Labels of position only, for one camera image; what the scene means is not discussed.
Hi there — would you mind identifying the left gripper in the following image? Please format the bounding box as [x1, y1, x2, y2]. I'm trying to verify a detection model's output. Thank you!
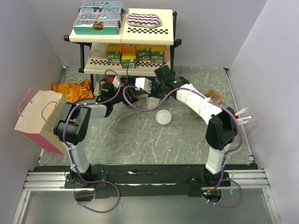
[111, 80, 144, 106]

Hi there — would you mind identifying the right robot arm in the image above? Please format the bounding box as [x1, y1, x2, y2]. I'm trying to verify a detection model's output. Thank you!
[151, 65, 238, 186]

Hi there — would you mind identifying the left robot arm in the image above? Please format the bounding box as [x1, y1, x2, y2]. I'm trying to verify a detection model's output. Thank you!
[54, 82, 140, 188]

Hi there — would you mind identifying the stack of white lids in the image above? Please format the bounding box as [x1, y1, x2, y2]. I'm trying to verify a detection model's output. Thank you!
[156, 110, 172, 125]

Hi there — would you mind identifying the green juice carton right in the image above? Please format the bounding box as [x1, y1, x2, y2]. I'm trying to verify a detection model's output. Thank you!
[150, 45, 166, 64]

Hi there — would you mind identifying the green juice carton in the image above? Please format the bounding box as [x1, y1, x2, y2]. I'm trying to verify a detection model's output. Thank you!
[150, 45, 166, 64]
[136, 44, 151, 61]
[107, 43, 122, 63]

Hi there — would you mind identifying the green juice carton middle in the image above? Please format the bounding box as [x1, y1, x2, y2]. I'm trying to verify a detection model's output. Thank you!
[136, 44, 151, 61]

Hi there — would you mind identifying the orange yellow juice carton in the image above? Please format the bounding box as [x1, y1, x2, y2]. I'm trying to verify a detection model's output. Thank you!
[121, 46, 137, 69]

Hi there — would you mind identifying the green juice carton left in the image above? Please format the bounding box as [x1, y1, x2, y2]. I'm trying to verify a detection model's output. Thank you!
[107, 43, 122, 63]

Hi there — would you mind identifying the cream three-tier shelf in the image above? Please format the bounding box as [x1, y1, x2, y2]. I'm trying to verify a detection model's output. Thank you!
[64, 8, 182, 94]

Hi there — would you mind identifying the cardboard cup carrier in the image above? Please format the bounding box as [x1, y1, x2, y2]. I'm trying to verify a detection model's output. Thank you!
[189, 89, 224, 119]

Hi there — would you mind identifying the orange chip bag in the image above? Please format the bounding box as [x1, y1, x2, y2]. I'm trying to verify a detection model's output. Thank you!
[52, 78, 94, 103]

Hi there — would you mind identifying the wavy striped sleep mask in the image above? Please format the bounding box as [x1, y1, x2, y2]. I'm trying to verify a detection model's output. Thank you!
[127, 13, 162, 28]

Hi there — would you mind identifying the teal box front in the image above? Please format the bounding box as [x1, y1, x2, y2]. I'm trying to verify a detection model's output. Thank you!
[73, 20, 121, 35]

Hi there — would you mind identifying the teal box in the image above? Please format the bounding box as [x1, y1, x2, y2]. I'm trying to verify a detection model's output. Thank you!
[81, 0, 128, 10]
[73, 20, 121, 35]
[77, 14, 122, 22]
[79, 7, 125, 14]

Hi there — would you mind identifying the teal box back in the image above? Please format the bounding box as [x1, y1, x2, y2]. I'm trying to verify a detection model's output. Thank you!
[81, 0, 128, 10]

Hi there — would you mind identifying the pink white paper bag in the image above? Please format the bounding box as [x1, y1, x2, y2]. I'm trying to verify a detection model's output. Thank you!
[14, 89, 67, 154]

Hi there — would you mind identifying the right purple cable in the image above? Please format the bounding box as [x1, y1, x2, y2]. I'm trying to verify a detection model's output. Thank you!
[123, 85, 244, 208]

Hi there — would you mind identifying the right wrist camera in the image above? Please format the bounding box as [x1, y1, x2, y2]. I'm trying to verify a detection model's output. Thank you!
[135, 77, 151, 93]

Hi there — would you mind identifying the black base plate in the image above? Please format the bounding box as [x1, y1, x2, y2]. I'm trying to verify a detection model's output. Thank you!
[64, 164, 230, 199]

